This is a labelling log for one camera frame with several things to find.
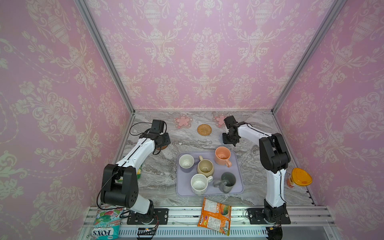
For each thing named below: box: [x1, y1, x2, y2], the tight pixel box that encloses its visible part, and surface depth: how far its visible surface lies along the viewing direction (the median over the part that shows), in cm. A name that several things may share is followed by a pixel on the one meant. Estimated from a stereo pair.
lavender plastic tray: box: [176, 151, 244, 197], surface depth 85 cm
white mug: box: [190, 173, 214, 196], surface depth 81 cm
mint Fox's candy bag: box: [91, 207, 125, 240], surface depth 71 cm
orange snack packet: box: [197, 197, 232, 237], surface depth 74 cm
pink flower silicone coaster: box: [173, 114, 193, 129], surface depth 116 cm
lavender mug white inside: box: [178, 154, 200, 173], surface depth 87 cm
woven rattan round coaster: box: [197, 124, 212, 136], surface depth 111 cm
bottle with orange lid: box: [287, 168, 313, 188], surface depth 79 cm
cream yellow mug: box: [197, 155, 214, 178], surface depth 86 cm
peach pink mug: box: [215, 146, 232, 168], surface depth 89 cm
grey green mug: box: [212, 172, 237, 194], surface depth 81 cm
